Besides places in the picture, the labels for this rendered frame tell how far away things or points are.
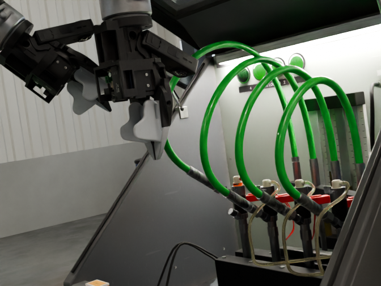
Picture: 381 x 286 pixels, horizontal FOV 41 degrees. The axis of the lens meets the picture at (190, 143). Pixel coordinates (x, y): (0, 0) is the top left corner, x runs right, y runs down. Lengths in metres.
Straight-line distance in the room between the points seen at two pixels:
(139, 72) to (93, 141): 7.21
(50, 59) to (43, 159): 6.74
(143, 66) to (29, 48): 0.26
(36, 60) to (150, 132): 0.27
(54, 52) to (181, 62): 0.23
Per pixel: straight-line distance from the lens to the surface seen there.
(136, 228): 1.31
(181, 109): 1.39
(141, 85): 0.75
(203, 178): 1.01
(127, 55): 0.76
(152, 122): 0.77
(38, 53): 0.94
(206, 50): 1.05
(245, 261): 1.08
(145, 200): 1.32
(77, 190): 7.82
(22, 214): 7.59
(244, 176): 0.86
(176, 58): 0.80
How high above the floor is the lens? 1.29
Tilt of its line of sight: 3 degrees down
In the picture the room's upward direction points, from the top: 8 degrees counter-clockwise
